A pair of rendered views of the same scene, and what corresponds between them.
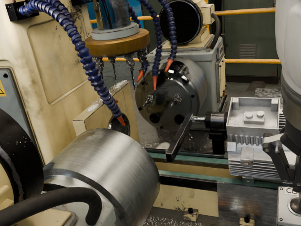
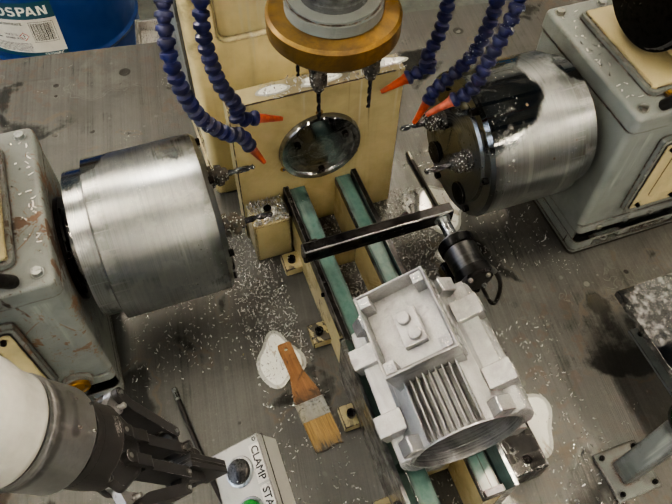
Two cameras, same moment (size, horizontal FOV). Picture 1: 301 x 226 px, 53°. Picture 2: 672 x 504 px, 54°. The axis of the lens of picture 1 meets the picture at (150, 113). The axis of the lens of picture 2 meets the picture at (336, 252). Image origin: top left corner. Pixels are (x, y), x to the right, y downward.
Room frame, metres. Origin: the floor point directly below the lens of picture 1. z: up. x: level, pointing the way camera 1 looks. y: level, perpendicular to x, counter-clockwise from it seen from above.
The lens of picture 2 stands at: (0.32, -0.47, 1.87)
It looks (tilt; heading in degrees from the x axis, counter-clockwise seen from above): 56 degrees down; 45
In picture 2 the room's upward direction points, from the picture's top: 2 degrees clockwise
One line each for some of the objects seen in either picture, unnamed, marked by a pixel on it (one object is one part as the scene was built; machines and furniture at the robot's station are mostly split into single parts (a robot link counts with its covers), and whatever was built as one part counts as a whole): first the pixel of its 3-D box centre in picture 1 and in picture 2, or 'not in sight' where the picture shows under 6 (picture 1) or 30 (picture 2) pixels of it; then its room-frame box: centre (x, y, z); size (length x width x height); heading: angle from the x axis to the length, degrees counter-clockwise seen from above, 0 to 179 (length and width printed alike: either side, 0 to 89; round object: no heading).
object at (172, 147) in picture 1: (182, 134); (378, 233); (0.81, -0.09, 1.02); 0.26 x 0.04 x 0.03; 156
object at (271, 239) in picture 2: not in sight; (269, 226); (0.75, 0.13, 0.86); 0.07 x 0.06 x 0.12; 156
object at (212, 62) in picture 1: (191, 80); (635, 116); (1.37, -0.22, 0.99); 0.35 x 0.31 x 0.37; 156
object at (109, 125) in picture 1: (119, 135); (320, 148); (0.86, 0.11, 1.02); 0.15 x 0.02 x 0.15; 156
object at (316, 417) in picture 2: not in sight; (305, 393); (0.59, -0.14, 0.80); 0.21 x 0.05 x 0.01; 71
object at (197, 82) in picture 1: (174, 89); (518, 129); (1.13, -0.11, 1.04); 0.41 x 0.25 x 0.25; 156
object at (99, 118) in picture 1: (105, 145); (309, 139); (0.89, 0.17, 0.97); 0.30 x 0.11 x 0.34; 156
